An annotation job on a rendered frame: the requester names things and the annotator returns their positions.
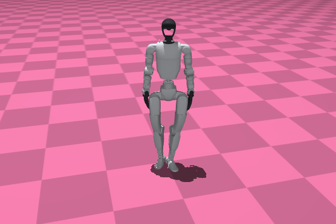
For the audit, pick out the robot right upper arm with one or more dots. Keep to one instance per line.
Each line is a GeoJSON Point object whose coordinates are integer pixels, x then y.
{"type": "Point", "coordinates": [149, 59]}

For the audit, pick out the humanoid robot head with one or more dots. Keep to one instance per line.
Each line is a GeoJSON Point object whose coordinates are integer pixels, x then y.
{"type": "Point", "coordinates": [168, 24]}

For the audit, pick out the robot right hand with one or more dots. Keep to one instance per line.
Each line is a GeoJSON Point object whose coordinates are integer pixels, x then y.
{"type": "Point", "coordinates": [146, 100]}

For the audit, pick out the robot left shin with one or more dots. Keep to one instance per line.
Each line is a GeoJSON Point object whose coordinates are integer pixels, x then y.
{"type": "Point", "coordinates": [173, 145]}

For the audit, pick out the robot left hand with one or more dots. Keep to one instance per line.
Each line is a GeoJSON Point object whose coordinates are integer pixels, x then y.
{"type": "Point", "coordinates": [190, 96]}

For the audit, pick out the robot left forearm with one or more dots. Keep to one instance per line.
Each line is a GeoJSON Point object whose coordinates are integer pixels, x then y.
{"type": "Point", "coordinates": [190, 83]}

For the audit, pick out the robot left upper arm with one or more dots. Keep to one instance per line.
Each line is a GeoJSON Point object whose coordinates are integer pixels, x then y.
{"type": "Point", "coordinates": [188, 71]}

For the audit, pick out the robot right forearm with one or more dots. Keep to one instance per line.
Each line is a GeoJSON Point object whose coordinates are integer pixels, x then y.
{"type": "Point", "coordinates": [146, 83]}

